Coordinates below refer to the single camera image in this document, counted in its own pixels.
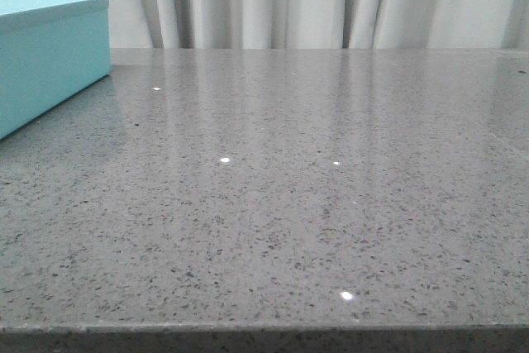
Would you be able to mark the light blue storage box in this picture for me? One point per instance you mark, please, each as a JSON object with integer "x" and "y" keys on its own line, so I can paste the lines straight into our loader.
{"x": 50, "y": 50}

